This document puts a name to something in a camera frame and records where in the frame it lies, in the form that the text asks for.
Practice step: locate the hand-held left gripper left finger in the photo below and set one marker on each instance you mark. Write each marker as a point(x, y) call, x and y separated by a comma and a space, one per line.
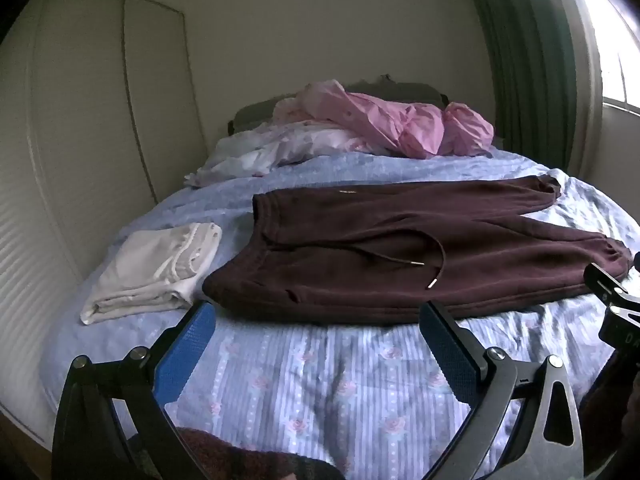
point(186, 352)

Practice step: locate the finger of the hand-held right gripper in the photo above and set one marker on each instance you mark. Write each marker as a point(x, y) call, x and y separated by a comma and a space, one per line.
point(602, 280)

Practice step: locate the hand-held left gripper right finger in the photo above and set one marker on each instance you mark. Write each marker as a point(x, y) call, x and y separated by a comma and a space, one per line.
point(450, 350)

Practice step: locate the maroon sweat pants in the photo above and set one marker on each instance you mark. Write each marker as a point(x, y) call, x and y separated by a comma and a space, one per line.
point(350, 240)

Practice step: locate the white folded cloth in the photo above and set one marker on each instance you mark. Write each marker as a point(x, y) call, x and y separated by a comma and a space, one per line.
point(145, 270)

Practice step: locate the person's dark knit clothing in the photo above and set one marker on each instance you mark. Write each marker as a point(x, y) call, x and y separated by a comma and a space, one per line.
point(235, 457)

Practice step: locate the bed with blue sheet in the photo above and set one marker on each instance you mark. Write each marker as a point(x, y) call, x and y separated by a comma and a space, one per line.
point(300, 385)

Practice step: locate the white crumpled sheet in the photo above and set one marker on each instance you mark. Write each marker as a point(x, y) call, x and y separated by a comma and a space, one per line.
point(260, 150)

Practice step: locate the bright window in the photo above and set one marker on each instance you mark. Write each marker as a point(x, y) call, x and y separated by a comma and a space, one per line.
point(615, 60)

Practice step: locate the green curtain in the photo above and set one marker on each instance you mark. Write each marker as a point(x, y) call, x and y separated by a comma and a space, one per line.
point(525, 60)

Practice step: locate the pink crumpled duvet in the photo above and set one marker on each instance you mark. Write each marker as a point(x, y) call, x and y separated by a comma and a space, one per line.
point(390, 120)

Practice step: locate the grey headboard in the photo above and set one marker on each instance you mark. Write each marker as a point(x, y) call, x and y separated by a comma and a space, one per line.
point(255, 112)

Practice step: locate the cream wardrobe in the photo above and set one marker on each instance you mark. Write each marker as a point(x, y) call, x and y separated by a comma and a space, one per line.
point(100, 110)

